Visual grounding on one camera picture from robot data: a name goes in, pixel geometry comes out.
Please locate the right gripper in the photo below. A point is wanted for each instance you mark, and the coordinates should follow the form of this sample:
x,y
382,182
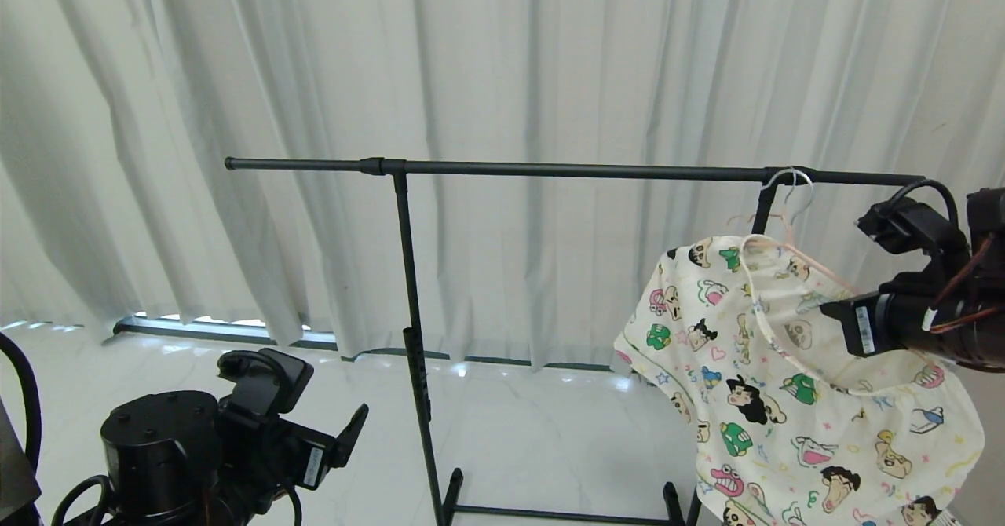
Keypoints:
x,y
903,318

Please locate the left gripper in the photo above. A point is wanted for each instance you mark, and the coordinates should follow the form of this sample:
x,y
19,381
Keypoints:
x,y
283,455

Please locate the pink clothes hanger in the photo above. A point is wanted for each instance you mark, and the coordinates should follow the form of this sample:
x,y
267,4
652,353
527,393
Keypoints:
x,y
738,217
824,269

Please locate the cream printed garment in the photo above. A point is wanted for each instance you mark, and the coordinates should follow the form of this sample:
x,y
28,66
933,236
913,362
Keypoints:
x,y
785,400

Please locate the black clothes rack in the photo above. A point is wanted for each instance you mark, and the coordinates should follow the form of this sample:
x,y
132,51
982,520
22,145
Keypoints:
x,y
550,170

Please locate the white curtain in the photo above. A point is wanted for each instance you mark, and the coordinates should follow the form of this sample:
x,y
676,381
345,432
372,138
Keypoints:
x,y
510,63

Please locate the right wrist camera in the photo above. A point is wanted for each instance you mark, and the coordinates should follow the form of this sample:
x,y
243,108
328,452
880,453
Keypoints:
x,y
911,228

